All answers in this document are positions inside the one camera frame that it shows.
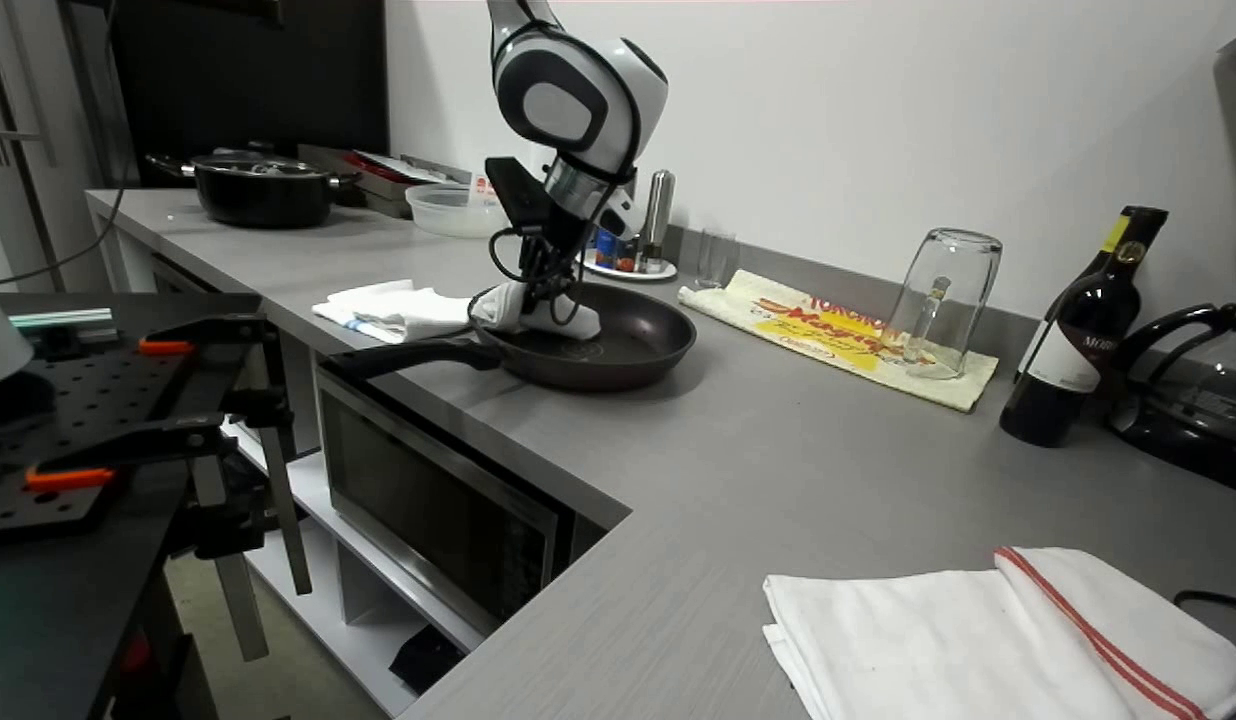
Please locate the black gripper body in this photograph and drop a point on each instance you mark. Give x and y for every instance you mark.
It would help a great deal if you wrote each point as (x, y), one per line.
(553, 258)

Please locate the small white towel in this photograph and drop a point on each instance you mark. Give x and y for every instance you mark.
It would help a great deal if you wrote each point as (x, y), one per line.
(511, 311)

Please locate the dark nonstick frying pan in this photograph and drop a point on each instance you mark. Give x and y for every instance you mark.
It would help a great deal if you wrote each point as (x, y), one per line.
(631, 349)

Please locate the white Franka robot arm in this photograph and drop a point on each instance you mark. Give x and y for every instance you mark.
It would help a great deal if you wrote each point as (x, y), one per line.
(582, 102)

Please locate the white towel with red stripe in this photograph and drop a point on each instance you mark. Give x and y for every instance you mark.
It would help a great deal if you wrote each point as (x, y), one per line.
(989, 640)

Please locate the small blue spice jar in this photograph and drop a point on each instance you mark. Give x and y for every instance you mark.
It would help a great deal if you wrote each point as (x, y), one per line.
(607, 244)

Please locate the small red spice jar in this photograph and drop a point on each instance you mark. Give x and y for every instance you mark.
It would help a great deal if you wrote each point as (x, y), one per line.
(631, 250)

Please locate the white card with red logo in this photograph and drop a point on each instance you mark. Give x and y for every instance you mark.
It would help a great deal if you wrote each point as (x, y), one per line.
(485, 193)

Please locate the round white plate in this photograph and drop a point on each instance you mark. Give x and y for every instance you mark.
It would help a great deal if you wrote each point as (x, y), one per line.
(651, 270)

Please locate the clear plastic container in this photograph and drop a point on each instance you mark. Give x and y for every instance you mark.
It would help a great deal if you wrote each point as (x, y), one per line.
(450, 208)

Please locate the steel pepper shaker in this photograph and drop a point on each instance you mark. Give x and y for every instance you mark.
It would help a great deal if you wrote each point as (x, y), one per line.
(657, 208)

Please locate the flat white cloth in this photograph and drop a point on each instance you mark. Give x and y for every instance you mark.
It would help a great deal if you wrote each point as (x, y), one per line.
(389, 311)

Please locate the stack of books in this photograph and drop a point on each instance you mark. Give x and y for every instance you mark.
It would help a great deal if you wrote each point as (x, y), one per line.
(399, 181)

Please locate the steel built-in microwave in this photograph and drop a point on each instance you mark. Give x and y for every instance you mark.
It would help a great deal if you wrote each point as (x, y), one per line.
(431, 500)

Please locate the yellow printed dish mat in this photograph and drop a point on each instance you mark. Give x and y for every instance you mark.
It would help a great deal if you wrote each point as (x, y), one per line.
(828, 340)

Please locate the black cooking pot with lid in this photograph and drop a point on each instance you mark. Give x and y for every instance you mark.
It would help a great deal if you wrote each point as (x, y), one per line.
(262, 188)

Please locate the black monitor screen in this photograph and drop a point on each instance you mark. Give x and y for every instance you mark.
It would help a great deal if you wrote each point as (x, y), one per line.
(242, 73)

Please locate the upturned clear drinking glass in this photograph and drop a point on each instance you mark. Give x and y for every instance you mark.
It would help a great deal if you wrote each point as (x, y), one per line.
(946, 302)

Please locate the dark wine bottle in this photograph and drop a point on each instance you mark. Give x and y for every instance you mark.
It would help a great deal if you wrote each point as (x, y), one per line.
(1079, 346)

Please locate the black perforated work table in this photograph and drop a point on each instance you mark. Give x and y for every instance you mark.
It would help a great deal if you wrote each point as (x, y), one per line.
(59, 586)

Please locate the black glass kettle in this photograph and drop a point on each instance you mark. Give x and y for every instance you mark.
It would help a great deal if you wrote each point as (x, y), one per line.
(1196, 393)

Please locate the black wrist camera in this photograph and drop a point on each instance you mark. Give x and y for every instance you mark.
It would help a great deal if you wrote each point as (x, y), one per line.
(521, 193)

